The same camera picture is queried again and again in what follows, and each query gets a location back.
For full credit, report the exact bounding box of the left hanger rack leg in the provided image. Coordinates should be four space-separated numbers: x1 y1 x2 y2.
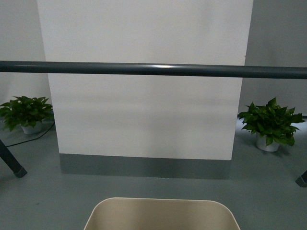
0 141 27 178

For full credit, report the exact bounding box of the dark grey hanger rail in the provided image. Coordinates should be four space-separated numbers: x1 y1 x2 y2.
0 60 307 80

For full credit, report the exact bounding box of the black floor cable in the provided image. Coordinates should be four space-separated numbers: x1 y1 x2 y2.
6 122 54 147

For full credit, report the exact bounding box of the right potted green plant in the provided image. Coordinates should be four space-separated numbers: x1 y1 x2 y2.
238 97 305 150

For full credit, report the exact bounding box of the potted green plant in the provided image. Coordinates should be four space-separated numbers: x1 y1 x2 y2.
238 97 305 150
0 96 53 134

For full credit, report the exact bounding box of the right hanger rack leg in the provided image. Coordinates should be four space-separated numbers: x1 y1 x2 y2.
295 171 307 187

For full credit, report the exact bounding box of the beige plastic laundry hamper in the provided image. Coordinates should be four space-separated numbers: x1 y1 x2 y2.
84 197 240 230

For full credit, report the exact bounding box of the left potted green plant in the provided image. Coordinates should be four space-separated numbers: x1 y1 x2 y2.
0 96 53 134

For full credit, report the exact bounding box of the hanger rack leg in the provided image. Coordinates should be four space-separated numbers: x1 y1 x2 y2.
295 171 307 187
0 141 27 178

